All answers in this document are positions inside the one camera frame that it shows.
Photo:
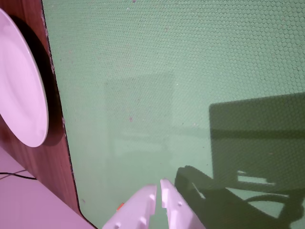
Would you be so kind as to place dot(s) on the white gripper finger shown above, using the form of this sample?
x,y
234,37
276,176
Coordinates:
x,y
177,212
135,210

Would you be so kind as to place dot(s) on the orange lego block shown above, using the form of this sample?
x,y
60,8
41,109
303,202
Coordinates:
x,y
120,206

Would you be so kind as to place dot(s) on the white round plate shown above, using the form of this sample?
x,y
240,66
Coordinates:
x,y
19,90

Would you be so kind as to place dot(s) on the green honeycomb mat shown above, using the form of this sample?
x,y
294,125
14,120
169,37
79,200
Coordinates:
x,y
166,83

